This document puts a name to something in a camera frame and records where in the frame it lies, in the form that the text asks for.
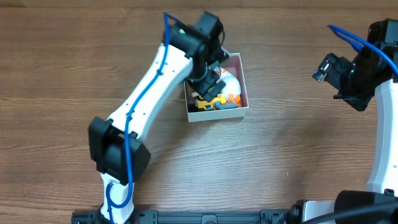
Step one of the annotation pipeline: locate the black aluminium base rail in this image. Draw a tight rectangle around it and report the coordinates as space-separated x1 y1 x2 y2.
71 209 296 224

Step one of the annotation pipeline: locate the black cable bottom right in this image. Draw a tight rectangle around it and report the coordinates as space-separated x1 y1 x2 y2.
303 202 398 224

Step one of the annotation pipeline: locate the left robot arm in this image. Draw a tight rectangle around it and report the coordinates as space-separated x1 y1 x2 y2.
72 12 229 223

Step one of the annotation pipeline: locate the white plush duck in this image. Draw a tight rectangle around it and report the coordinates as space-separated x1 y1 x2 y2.
214 67 241 107

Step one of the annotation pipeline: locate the white cardboard box pink inside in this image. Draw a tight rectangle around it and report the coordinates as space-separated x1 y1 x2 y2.
184 53 249 122

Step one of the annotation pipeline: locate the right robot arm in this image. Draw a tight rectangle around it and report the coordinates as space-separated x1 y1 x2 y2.
284 19 397 223

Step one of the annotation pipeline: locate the left blue cable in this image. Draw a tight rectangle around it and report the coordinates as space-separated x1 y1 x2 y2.
104 11 181 224

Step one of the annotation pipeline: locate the yellow toy excavator truck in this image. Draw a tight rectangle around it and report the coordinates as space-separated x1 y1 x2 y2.
195 93 241 111

